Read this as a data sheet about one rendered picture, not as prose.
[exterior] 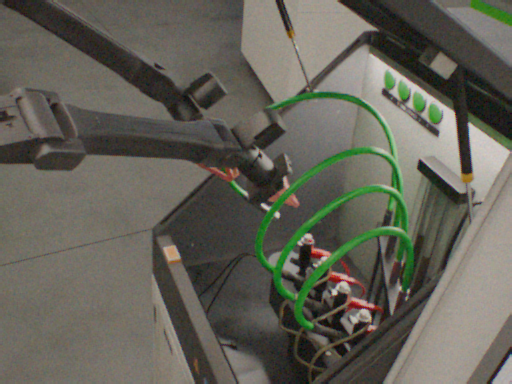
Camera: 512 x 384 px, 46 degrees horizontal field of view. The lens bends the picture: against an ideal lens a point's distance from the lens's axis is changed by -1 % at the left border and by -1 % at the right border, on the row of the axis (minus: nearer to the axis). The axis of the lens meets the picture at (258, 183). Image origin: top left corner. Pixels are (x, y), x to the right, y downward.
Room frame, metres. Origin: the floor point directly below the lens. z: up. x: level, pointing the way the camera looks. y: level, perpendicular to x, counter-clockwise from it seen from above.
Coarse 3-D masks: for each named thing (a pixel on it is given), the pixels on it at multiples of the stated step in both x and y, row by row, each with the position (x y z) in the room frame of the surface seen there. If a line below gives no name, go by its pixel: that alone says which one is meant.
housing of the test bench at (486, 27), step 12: (456, 12) 1.55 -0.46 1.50; (468, 12) 1.56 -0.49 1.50; (468, 24) 1.45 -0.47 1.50; (480, 24) 1.46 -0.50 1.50; (492, 24) 1.47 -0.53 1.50; (504, 24) 1.48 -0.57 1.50; (480, 36) 1.36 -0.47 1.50; (492, 36) 1.37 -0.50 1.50; (504, 36) 1.38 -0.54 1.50; (504, 48) 1.29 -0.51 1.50
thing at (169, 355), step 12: (156, 288) 1.21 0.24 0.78; (156, 300) 1.21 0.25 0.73; (156, 312) 1.21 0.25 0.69; (156, 324) 1.21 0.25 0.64; (168, 324) 1.10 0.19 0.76; (156, 336) 1.22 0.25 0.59; (168, 336) 1.10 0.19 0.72; (156, 348) 1.22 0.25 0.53; (168, 348) 1.10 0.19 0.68; (180, 348) 1.00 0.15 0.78; (168, 360) 1.10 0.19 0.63; (180, 360) 1.00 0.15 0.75; (168, 372) 1.10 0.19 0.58; (180, 372) 1.00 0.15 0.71
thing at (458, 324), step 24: (504, 168) 0.76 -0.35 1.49; (504, 192) 0.74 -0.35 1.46; (480, 216) 0.75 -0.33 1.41; (504, 216) 0.71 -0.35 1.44; (480, 240) 0.73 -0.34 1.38; (504, 240) 0.69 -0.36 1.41; (456, 264) 0.74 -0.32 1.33; (480, 264) 0.70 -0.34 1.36; (504, 264) 0.67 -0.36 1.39; (456, 288) 0.71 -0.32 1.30; (480, 288) 0.68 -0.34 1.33; (504, 288) 0.65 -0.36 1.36; (432, 312) 0.73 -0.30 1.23; (456, 312) 0.69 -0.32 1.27; (480, 312) 0.66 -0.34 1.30; (504, 312) 0.63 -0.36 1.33; (408, 336) 0.73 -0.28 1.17; (432, 336) 0.70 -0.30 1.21; (456, 336) 0.67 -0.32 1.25; (480, 336) 0.64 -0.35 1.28; (408, 360) 0.71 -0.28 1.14; (432, 360) 0.67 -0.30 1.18; (456, 360) 0.64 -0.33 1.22; (480, 360) 0.62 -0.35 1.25
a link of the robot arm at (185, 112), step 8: (184, 96) 1.16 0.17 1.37; (192, 96) 1.16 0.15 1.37; (176, 104) 1.15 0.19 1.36; (184, 104) 1.15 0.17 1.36; (192, 104) 1.16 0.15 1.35; (168, 112) 1.15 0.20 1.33; (176, 112) 1.14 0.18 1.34; (184, 112) 1.14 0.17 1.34; (192, 112) 1.14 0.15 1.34; (200, 112) 1.16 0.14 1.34; (176, 120) 1.14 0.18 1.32; (184, 120) 1.13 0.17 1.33
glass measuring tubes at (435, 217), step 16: (432, 160) 1.13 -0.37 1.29; (432, 176) 1.09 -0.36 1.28; (448, 176) 1.07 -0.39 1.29; (432, 192) 1.09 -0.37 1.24; (448, 192) 1.04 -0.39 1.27; (464, 192) 1.02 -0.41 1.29; (416, 208) 1.12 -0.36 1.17; (432, 208) 1.09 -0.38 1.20; (448, 208) 1.07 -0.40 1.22; (464, 208) 1.03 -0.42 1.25; (416, 224) 1.12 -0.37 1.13; (432, 224) 1.07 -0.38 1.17; (448, 224) 1.03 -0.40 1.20; (416, 240) 1.10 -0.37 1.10; (432, 240) 1.06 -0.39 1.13; (448, 240) 1.03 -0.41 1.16; (416, 256) 1.09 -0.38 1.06; (432, 256) 1.07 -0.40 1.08; (400, 272) 1.12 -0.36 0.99; (416, 272) 1.10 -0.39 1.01; (432, 272) 1.03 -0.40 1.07; (416, 288) 1.06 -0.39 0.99
